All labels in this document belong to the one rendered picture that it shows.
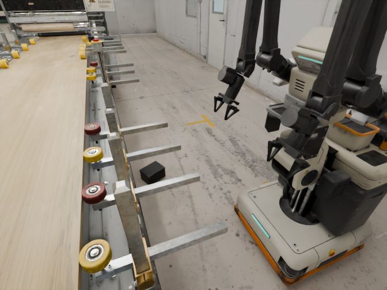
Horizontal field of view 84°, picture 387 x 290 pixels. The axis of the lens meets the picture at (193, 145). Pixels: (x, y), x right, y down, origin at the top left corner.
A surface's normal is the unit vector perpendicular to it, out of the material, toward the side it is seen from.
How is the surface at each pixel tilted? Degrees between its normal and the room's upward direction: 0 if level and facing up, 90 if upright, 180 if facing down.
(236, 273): 0
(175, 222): 0
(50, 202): 0
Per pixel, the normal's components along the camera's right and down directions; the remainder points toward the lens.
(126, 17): 0.37, 0.52
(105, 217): 0.00, -0.83
